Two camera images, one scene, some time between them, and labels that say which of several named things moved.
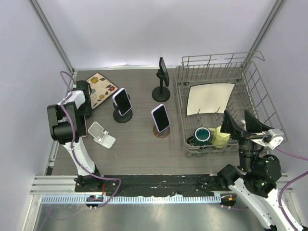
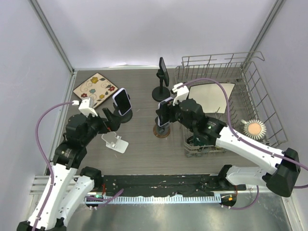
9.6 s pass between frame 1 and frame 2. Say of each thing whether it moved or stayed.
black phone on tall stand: stayed
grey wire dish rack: stayed
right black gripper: moved
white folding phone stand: moved
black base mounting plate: stayed
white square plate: stayed
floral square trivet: stayed
